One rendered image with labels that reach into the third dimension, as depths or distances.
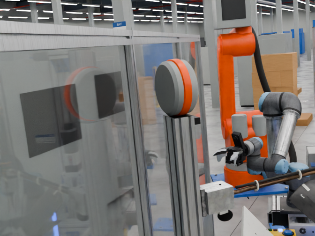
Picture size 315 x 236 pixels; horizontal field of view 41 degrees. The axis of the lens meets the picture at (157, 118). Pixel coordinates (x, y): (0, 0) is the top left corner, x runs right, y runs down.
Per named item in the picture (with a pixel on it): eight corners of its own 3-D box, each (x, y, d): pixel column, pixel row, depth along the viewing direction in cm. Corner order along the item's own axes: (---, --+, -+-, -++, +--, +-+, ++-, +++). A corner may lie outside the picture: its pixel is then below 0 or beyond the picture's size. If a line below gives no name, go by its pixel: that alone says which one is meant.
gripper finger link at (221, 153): (213, 164, 203) (228, 161, 207) (213, 152, 201) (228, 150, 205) (209, 162, 205) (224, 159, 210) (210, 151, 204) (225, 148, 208)
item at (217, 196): (205, 218, 122) (203, 191, 120) (194, 210, 128) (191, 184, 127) (235, 210, 125) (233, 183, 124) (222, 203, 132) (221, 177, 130)
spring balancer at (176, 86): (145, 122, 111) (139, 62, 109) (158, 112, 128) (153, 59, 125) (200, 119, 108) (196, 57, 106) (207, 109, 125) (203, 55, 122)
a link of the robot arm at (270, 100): (284, 188, 237) (280, 93, 227) (260, 184, 246) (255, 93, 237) (293, 181, 245) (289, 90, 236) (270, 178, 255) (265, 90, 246)
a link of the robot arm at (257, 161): (263, 177, 216) (262, 157, 215) (244, 174, 224) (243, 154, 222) (270, 173, 222) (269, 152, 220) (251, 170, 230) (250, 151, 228)
